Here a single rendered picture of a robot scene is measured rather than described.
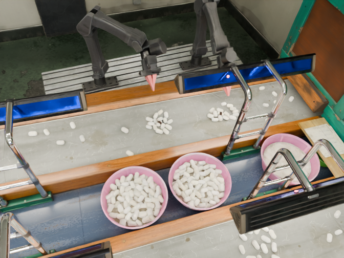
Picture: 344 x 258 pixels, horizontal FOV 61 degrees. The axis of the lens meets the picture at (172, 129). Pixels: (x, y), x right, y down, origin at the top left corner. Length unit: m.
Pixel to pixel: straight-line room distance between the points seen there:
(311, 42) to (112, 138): 1.11
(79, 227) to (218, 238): 0.55
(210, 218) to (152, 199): 0.24
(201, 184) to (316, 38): 0.93
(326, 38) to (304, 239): 0.93
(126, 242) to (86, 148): 0.47
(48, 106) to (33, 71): 1.88
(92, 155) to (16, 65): 1.89
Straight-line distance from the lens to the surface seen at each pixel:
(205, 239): 1.19
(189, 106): 1.52
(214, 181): 1.29
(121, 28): 1.40
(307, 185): 0.95
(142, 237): 1.15
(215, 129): 1.45
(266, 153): 1.45
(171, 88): 1.57
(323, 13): 1.65
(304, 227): 1.33
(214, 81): 1.18
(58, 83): 1.78
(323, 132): 1.60
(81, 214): 1.30
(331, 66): 1.62
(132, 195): 1.23
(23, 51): 3.23
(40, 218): 1.34
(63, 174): 1.30
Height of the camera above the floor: 1.86
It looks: 52 degrees down
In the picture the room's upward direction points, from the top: 6 degrees clockwise
